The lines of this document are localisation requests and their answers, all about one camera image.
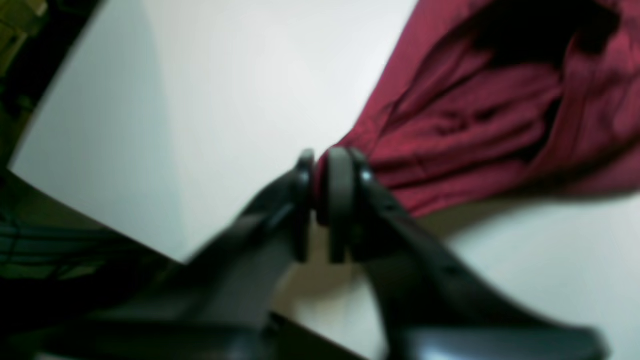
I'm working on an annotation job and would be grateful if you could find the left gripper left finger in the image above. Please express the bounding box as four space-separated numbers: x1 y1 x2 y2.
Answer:
1 150 314 360

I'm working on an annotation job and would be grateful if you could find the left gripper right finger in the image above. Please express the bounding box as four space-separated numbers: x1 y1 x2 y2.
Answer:
326 147 607 360

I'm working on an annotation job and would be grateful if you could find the dark red t-shirt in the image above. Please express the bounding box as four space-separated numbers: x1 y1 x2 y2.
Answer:
337 0 640 217

